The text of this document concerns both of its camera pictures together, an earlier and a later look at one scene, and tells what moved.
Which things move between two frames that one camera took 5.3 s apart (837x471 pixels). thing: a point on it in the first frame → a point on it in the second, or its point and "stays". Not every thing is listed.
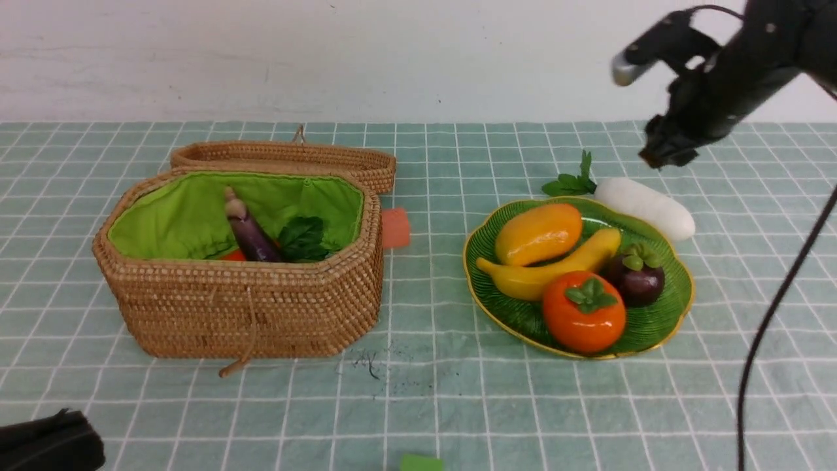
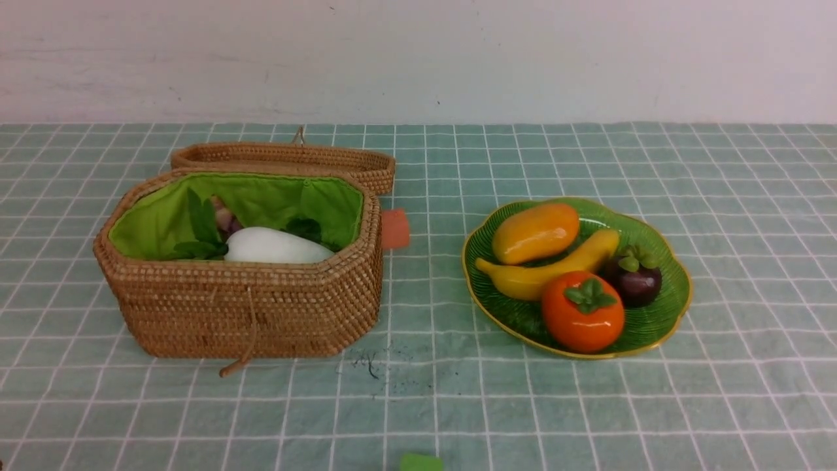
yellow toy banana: x=528 y=282 stays
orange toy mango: x=537 y=233 stays
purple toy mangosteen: x=639 y=272 stays
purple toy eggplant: x=255 y=245 → x=227 y=222
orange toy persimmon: x=584 y=312 stays
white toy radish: x=643 y=204 → x=257 y=245
